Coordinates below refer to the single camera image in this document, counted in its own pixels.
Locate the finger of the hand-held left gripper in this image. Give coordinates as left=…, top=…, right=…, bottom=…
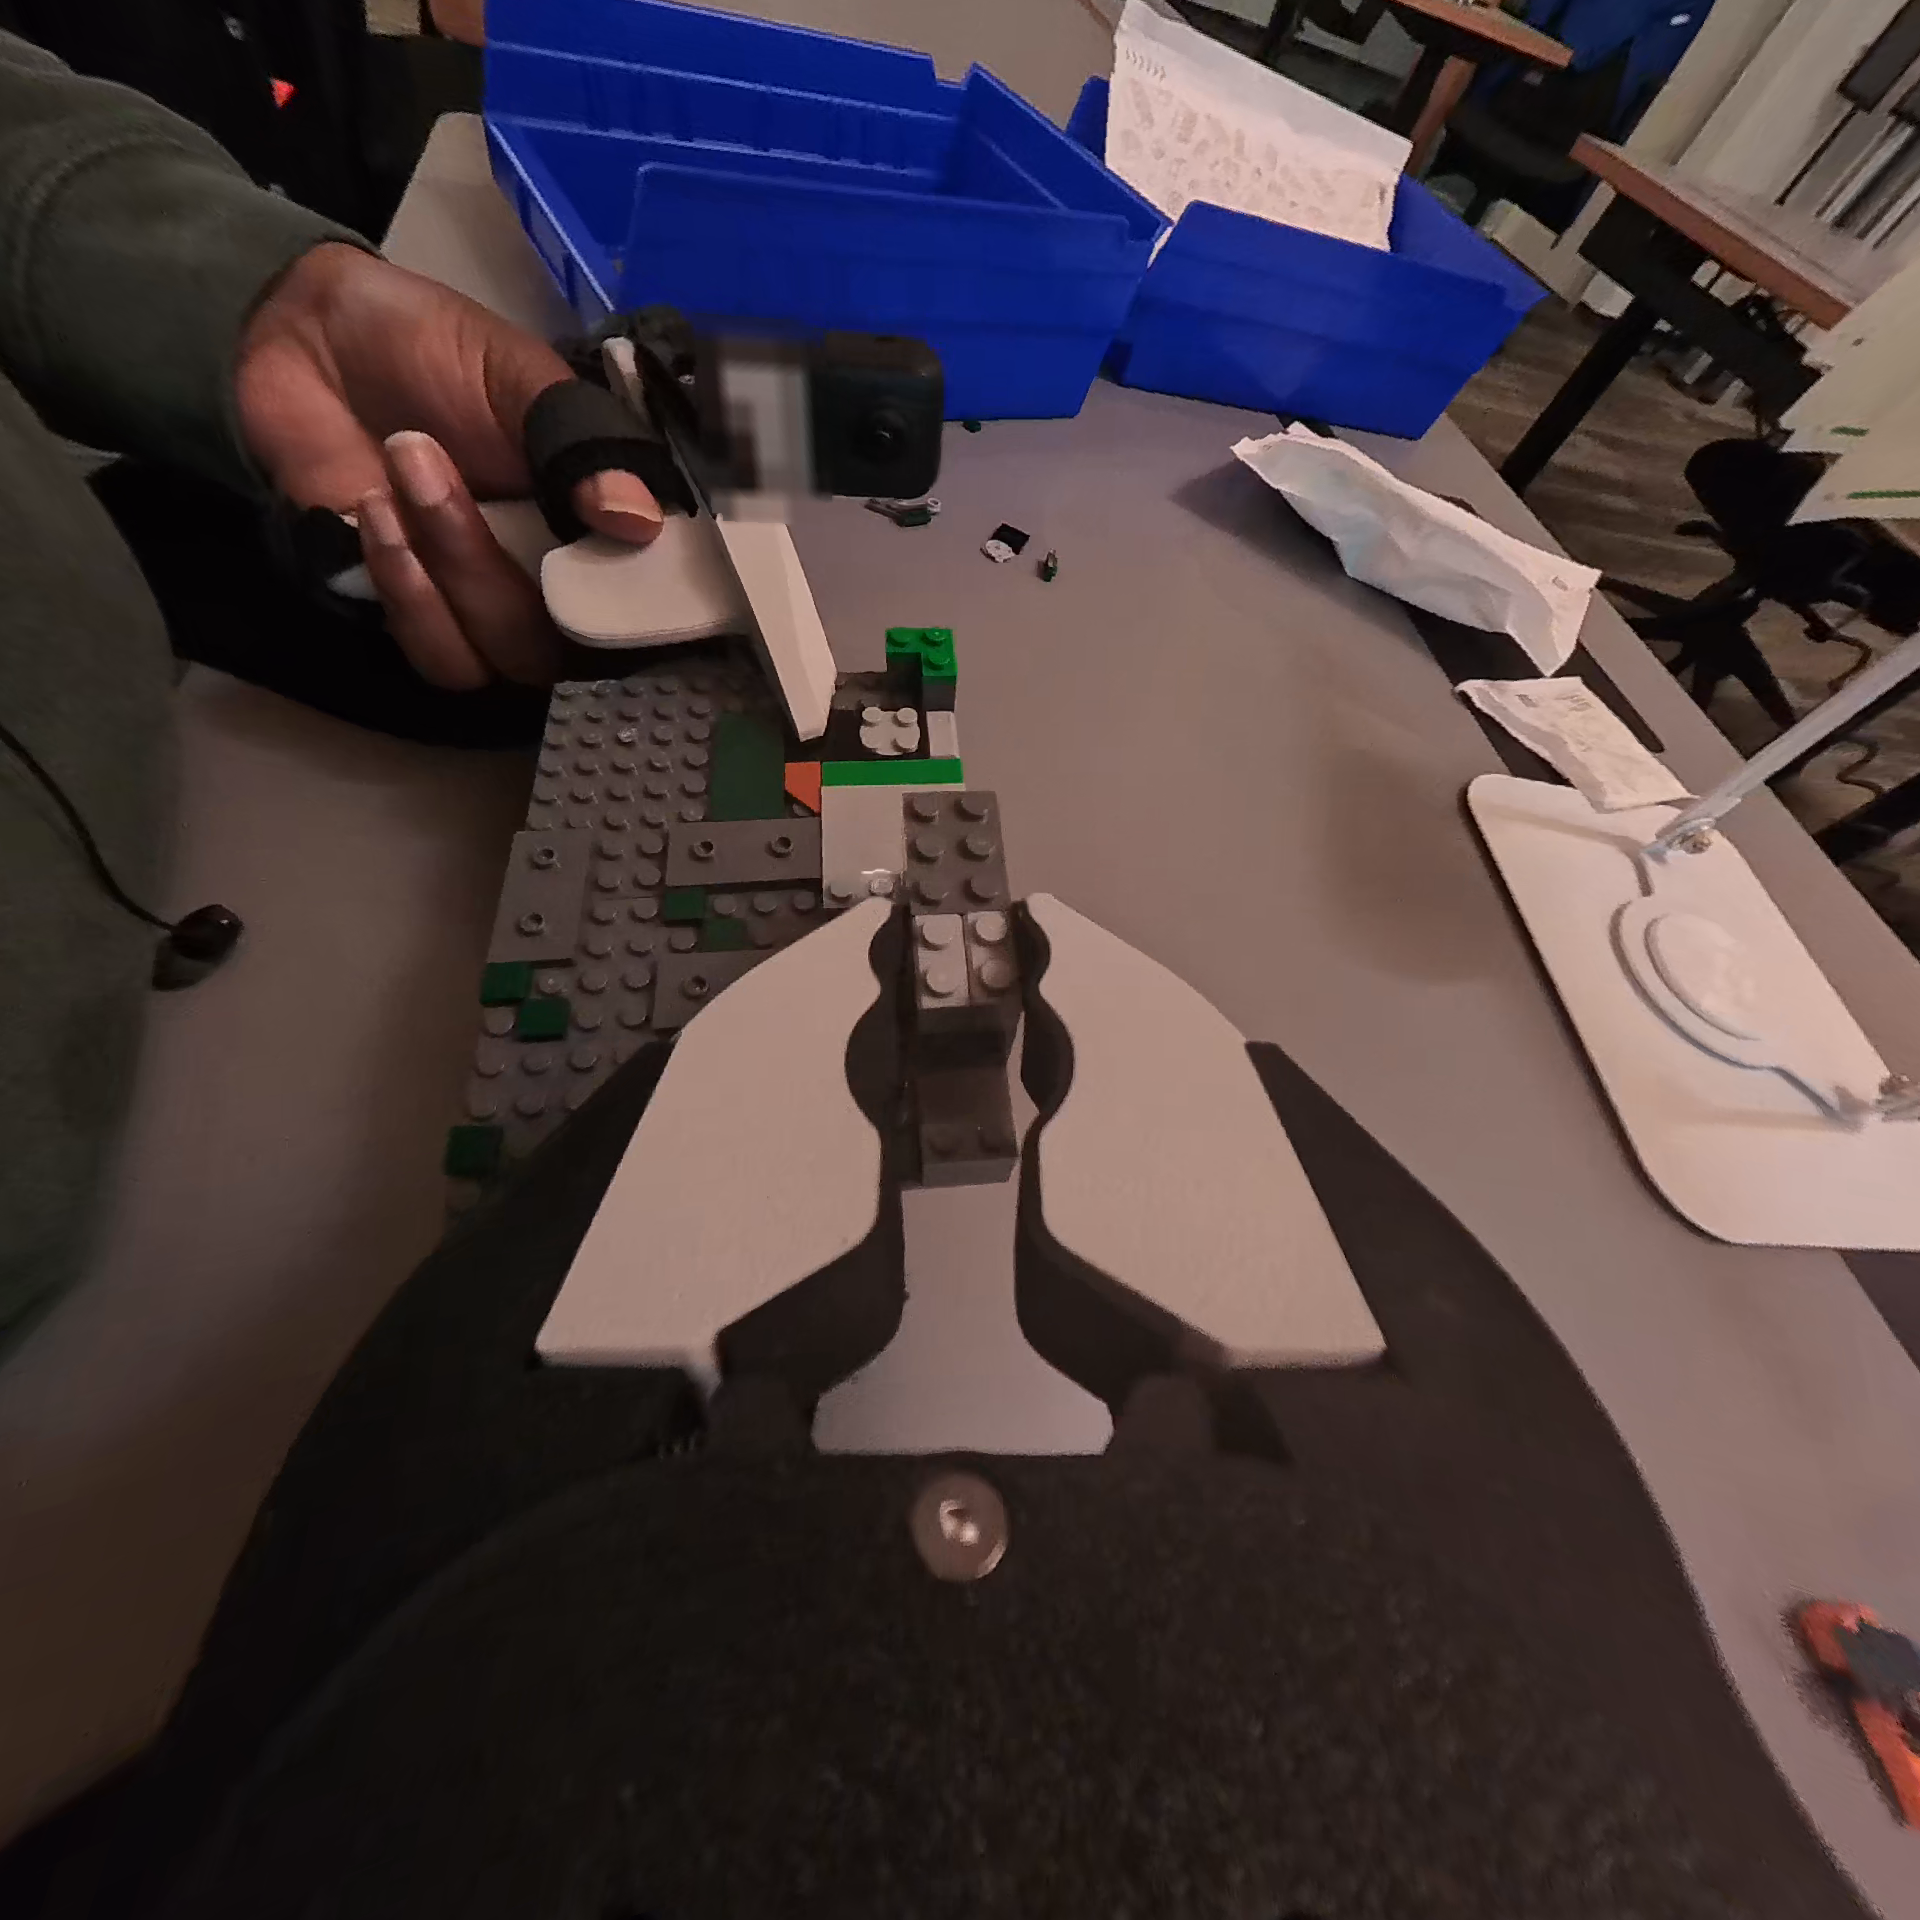
left=716, top=516, right=840, bottom=748

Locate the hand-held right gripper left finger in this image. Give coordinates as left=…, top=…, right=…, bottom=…
left=532, top=896, right=920, bottom=1391

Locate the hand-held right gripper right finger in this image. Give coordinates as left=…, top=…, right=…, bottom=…
left=1016, top=890, right=1386, bottom=1373

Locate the long blue plastic bin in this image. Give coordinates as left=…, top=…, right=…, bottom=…
left=480, top=0, right=1175, bottom=424

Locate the brick build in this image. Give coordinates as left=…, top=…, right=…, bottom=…
left=439, top=622, right=1040, bottom=1195

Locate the light grey square brick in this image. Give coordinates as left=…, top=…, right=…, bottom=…
left=906, top=909, right=1026, bottom=1008

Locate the grey desk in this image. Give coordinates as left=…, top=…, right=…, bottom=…
left=0, top=111, right=1920, bottom=1920

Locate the person's left hand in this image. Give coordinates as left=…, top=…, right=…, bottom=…
left=238, top=244, right=666, bottom=693

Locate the white book stand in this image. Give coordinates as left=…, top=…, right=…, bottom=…
left=1465, top=622, right=1920, bottom=1251

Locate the large white paper bag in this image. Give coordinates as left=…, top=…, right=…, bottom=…
left=1104, top=0, right=1412, bottom=250

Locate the crumpled white paper bag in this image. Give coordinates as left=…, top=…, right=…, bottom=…
left=1230, top=424, right=1604, bottom=677

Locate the small white paper bag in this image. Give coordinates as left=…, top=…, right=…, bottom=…
left=1455, top=677, right=1695, bottom=816

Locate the person's green sweater torso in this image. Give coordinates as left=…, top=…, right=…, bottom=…
left=0, top=377, right=190, bottom=1358

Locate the wooden top table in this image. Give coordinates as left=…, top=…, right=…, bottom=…
left=1497, top=132, right=1920, bottom=498
left=1382, top=0, right=1577, bottom=145

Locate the orange brick figure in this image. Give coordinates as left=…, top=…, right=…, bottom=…
left=1781, top=1592, right=1920, bottom=1828

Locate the black swivel chair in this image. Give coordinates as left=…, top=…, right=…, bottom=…
left=1606, top=434, right=1920, bottom=739

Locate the black earphone cable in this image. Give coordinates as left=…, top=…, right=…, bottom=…
left=0, top=717, right=245, bottom=994

